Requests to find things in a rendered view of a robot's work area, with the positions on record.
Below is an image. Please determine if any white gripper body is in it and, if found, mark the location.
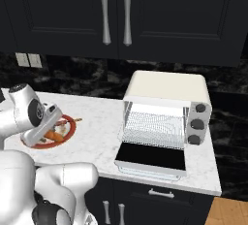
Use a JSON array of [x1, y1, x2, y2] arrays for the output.
[[20, 107, 64, 147]]

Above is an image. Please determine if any orange baguette bread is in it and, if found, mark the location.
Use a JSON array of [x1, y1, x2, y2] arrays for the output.
[[44, 130, 65, 142]]

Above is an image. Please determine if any kebab skewer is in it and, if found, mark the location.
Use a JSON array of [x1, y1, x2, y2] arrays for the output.
[[53, 116, 83, 128]]

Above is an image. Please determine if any black base cupboard door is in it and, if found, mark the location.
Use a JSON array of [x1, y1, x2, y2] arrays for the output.
[[84, 177, 114, 225], [111, 179, 207, 225]]

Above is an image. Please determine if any toaster oven glass door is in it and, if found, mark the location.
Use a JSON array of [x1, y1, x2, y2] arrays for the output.
[[113, 141, 189, 182]]

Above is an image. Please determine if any white toaster oven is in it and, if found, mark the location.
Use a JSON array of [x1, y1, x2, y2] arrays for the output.
[[113, 70, 213, 182]]

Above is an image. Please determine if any dark grey toaster oven knob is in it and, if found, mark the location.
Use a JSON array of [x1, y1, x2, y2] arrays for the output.
[[188, 134, 202, 145], [191, 118, 205, 131], [195, 103, 207, 113]]

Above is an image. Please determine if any red rimmed white plate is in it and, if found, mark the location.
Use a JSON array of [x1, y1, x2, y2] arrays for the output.
[[20, 113, 78, 150]]

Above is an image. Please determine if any black drawer front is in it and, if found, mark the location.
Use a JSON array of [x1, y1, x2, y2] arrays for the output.
[[129, 182, 197, 209]]

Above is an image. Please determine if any pale wall socket plate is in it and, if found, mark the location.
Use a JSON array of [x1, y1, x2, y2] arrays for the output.
[[15, 51, 31, 68], [27, 52, 44, 69]]

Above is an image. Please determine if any short silver cupboard handle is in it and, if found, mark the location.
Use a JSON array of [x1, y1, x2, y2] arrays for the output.
[[102, 200, 111, 225], [117, 203, 127, 225]]

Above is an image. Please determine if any toaster oven wire rack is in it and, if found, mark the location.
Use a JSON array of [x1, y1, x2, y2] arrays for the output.
[[122, 111, 186, 150]]

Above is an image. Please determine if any black wall cupboard door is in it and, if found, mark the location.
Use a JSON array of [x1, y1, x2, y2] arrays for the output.
[[116, 0, 248, 68], [0, 0, 119, 60]]

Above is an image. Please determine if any long silver cupboard handle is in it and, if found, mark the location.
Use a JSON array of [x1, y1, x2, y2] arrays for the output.
[[121, 0, 134, 48], [98, 0, 112, 47]]

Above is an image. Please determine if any silver drawer handle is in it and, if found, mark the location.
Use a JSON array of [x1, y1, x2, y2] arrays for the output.
[[147, 187, 175, 200]]

